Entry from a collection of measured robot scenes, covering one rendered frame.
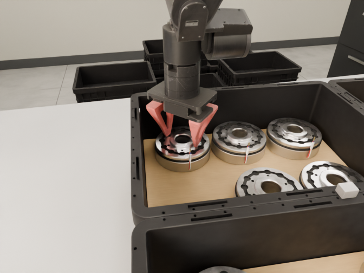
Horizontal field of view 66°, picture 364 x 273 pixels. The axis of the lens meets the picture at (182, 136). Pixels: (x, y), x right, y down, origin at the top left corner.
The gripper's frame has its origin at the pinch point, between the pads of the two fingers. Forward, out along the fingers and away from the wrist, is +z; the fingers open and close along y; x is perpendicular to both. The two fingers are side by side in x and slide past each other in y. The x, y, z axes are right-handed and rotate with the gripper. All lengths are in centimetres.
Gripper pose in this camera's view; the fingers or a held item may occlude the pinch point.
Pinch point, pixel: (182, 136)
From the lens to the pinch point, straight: 52.0
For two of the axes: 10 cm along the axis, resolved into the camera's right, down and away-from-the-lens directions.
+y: -8.5, -3.1, 4.3
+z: 0.0, 8.1, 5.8
